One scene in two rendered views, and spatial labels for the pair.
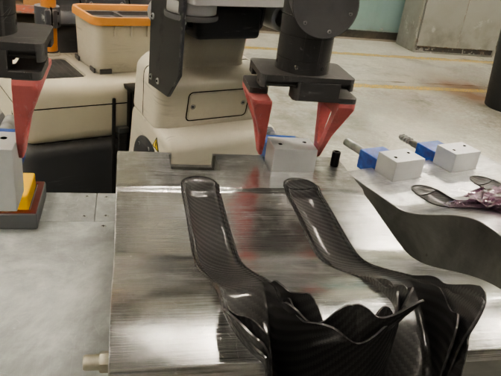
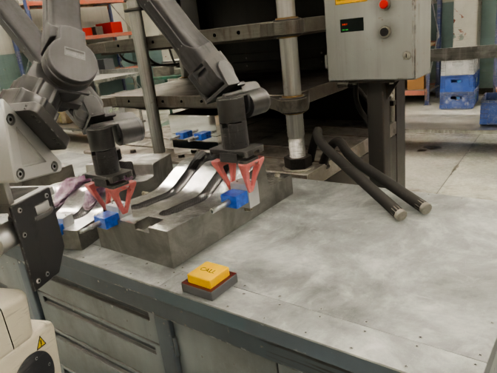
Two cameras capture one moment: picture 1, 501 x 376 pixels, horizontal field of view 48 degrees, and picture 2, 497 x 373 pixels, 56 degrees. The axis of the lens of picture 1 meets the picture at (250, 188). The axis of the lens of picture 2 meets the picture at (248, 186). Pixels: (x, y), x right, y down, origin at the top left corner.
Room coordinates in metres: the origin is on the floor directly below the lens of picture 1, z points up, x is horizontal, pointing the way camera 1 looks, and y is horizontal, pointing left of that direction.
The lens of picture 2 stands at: (0.97, 1.01, 1.28)
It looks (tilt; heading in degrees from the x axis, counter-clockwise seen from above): 19 degrees down; 233
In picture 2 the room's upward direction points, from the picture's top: 7 degrees counter-clockwise
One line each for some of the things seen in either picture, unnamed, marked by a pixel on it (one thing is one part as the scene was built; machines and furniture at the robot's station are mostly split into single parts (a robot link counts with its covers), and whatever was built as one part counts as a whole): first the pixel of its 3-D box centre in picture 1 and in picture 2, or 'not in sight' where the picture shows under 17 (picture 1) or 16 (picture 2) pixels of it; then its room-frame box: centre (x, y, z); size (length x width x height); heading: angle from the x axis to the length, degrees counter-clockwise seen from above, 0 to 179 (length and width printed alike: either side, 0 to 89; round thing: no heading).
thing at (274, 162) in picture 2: not in sight; (234, 140); (-0.35, -0.83, 0.76); 1.30 x 0.84 x 0.07; 105
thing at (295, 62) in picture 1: (304, 51); (106, 163); (0.59, -0.04, 1.02); 0.10 x 0.07 x 0.07; 104
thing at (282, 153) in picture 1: (279, 148); (103, 221); (0.63, -0.03, 0.89); 0.13 x 0.05 x 0.05; 14
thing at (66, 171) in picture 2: not in sight; (39, 179); (0.58, -0.81, 0.84); 0.20 x 0.15 x 0.07; 15
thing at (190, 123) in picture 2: not in sight; (230, 122); (-0.28, -0.77, 0.87); 0.50 x 0.27 x 0.17; 15
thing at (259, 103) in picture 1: (276, 114); (117, 194); (0.59, -0.02, 0.95); 0.07 x 0.07 x 0.09; 14
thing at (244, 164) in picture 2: not in sight; (243, 170); (0.40, 0.23, 0.99); 0.07 x 0.07 x 0.09; 15
